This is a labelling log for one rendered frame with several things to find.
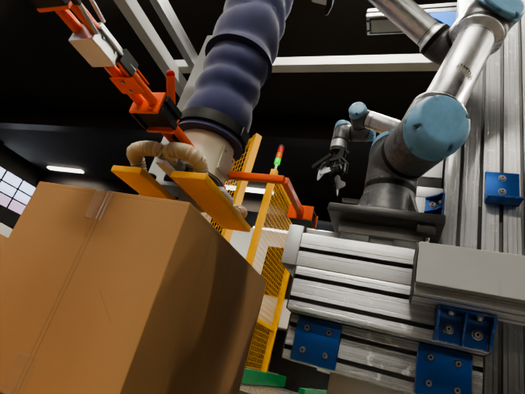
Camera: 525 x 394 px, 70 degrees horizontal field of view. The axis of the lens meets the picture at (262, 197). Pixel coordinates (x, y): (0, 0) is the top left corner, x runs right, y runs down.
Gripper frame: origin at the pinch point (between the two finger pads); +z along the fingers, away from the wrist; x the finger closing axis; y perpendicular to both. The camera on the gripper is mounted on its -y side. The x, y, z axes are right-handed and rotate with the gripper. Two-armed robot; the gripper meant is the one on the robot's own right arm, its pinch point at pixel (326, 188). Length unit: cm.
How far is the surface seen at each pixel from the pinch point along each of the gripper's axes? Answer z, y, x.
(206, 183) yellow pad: 41, 26, -73
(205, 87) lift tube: 6, 10, -75
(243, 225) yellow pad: 41, 14, -50
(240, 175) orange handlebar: 28, 16, -58
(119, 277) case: 68, 30, -87
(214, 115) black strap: 16, 15, -73
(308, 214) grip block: 28.4, 20.7, -30.1
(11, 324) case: 81, 13, -96
